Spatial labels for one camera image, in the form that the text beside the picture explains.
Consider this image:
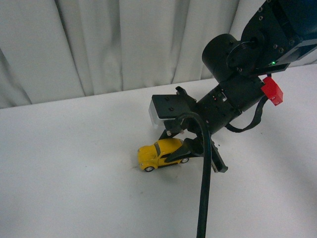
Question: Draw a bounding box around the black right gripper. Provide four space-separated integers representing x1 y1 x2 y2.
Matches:
159 86 228 163

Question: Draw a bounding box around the red connector block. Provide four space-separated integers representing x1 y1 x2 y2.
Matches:
261 76 283 106

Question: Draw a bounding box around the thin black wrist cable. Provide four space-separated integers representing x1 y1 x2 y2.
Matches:
226 71 273 133

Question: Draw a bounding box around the white pleated curtain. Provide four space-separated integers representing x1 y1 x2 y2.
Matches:
0 0 263 109

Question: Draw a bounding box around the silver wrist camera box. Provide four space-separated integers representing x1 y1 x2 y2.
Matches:
149 94 190 129

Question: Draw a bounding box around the thick black camera cable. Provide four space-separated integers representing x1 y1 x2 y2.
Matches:
174 111 213 238

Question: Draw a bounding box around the yellow beetle toy car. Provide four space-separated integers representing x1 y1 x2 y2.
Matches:
138 138 189 172

